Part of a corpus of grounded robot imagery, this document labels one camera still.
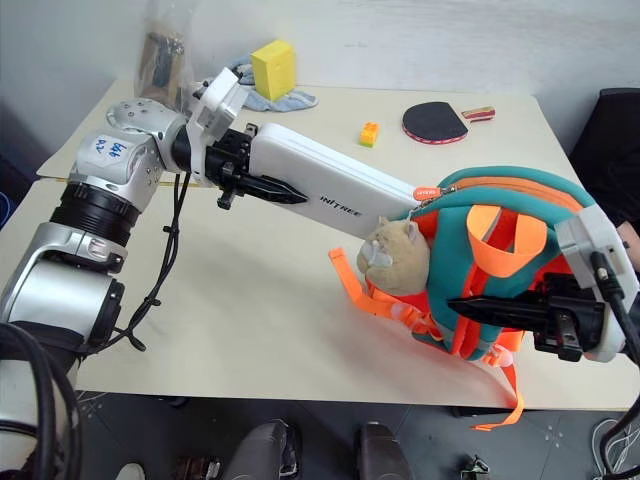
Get white rectangular box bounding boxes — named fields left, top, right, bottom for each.
left=244, top=122, right=426, bottom=245

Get light blue towel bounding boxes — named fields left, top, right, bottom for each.
left=222, top=54, right=320, bottom=114

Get black robot body cables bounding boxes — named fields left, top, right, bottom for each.
left=0, top=322, right=84, bottom=480

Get white floor cables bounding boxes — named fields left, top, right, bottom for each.
left=591, top=416, right=640, bottom=480

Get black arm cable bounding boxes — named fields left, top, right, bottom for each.
left=589, top=251, right=640, bottom=374
left=112, top=172, right=194, bottom=352

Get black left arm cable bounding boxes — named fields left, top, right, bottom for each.
left=112, top=172, right=194, bottom=352

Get yellow sponge block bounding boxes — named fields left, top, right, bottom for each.
left=250, top=40, right=298, bottom=102

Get clear plastic bag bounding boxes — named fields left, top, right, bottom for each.
left=133, top=3, right=197, bottom=109

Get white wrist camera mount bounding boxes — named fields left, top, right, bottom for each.
left=553, top=203, right=640, bottom=364
left=183, top=67, right=251, bottom=189

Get black table tennis paddle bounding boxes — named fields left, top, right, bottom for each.
left=401, top=101, right=498, bottom=148

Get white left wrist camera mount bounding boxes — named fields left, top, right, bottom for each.
left=183, top=67, right=251, bottom=189

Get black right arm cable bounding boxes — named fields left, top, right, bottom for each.
left=589, top=251, right=640, bottom=374

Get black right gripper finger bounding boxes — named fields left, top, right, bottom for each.
left=446, top=294, right=551, bottom=332

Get beige plush cat toy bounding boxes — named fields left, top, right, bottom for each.
left=355, top=215, right=433, bottom=297

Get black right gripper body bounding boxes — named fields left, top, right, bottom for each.
left=532, top=272, right=607, bottom=363

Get dark rounded shape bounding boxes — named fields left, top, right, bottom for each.
left=223, top=419, right=302, bottom=480
left=356, top=421, right=414, bottom=480

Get yellow toy brick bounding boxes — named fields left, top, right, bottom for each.
left=357, top=120, right=381, bottom=150

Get black chair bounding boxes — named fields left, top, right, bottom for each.
left=568, top=87, right=640, bottom=232

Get orange and teal backpack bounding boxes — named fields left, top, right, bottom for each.
left=327, top=164, right=600, bottom=432

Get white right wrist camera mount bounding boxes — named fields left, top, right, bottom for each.
left=553, top=203, right=640, bottom=364

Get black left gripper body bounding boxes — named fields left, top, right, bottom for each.
left=202, top=127, right=259, bottom=211

